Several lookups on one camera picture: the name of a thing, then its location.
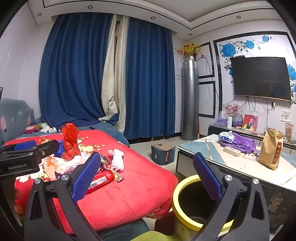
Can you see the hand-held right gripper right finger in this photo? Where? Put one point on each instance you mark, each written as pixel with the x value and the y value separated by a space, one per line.
pixel 208 179

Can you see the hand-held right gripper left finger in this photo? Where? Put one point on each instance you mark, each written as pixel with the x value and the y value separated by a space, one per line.
pixel 85 177

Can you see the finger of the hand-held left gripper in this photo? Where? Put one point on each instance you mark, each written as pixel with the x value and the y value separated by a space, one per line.
pixel 49 148
pixel 25 145

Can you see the red snack wrapper white label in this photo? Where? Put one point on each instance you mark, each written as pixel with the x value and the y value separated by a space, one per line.
pixel 104 179

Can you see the yellow rimmed black trash bin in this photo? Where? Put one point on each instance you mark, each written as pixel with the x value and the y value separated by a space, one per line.
pixel 178 201

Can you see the red plush toy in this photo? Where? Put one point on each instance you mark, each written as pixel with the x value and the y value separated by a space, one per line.
pixel 31 129

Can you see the white plush toy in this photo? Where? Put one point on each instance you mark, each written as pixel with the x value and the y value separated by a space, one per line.
pixel 48 128

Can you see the red plastic bag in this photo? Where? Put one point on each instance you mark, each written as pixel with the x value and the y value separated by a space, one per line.
pixel 70 141

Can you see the white plastic bag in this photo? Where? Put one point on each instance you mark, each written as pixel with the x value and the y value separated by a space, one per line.
pixel 67 165

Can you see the green plush toy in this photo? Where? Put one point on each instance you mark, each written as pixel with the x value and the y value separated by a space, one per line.
pixel 41 125

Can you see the grey heart print cushion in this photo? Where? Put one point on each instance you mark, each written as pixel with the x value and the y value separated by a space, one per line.
pixel 13 118

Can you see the white glove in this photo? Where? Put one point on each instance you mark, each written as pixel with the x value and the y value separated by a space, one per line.
pixel 118 162

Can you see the glass top coffee table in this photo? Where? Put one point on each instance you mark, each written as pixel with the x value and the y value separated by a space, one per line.
pixel 196 144

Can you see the blue white tissue pack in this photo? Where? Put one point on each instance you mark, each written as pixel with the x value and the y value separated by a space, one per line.
pixel 226 136

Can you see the blue bed sheet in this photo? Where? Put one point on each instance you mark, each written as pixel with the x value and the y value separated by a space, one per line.
pixel 111 132

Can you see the blue storage stool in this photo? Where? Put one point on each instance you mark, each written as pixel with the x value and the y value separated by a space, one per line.
pixel 161 155

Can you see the purple cloth bag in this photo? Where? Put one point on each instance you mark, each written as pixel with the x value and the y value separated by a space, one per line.
pixel 245 142

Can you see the red floral blanket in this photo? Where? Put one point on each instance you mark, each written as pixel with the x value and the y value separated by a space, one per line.
pixel 138 185

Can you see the purple box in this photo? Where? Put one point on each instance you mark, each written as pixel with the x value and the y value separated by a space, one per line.
pixel 220 120

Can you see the white vase with pink flowers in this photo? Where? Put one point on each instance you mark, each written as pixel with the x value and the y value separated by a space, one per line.
pixel 229 122

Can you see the round blue ornament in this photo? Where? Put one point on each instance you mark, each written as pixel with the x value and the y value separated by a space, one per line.
pixel 238 120

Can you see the person's dark teal pants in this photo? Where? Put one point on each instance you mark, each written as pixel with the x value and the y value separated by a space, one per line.
pixel 124 231

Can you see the large brown paper bag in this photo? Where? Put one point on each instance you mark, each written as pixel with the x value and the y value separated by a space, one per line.
pixel 270 150

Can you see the colourful small painting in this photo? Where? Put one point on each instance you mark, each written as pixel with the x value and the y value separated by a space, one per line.
pixel 251 121

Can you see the wide dark blue curtain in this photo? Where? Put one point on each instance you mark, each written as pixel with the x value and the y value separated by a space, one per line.
pixel 69 69

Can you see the silver tower air conditioner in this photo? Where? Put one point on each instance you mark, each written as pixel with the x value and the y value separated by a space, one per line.
pixel 189 99

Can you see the beige curtain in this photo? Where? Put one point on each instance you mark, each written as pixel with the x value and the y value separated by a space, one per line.
pixel 113 81

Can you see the small brown paper packet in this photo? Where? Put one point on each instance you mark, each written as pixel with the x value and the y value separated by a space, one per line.
pixel 289 131

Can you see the black curved television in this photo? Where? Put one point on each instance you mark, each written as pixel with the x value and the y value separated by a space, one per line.
pixel 261 78

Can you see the narrow dark blue curtain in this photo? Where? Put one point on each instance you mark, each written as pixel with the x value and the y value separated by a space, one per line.
pixel 148 81

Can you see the yellow artificial flower decoration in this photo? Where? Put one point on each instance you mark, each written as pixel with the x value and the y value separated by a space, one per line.
pixel 190 47

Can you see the white paper wall note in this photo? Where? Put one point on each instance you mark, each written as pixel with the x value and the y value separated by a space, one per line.
pixel 285 115

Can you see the white security camera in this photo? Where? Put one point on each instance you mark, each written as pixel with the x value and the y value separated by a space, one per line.
pixel 192 58

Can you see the blue flower wall decal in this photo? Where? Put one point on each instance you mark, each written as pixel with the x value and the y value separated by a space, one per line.
pixel 229 49

